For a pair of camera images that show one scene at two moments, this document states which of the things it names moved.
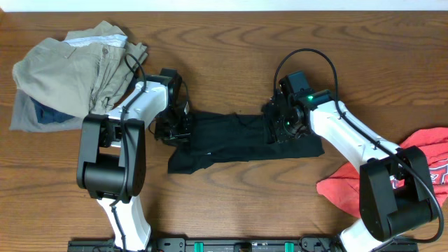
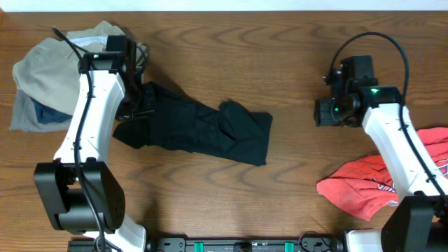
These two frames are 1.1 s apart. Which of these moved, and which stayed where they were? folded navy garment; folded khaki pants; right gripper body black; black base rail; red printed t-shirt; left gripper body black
Moved: left gripper body black; right gripper body black
Stayed: folded navy garment; black base rail; red printed t-shirt; folded khaki pants
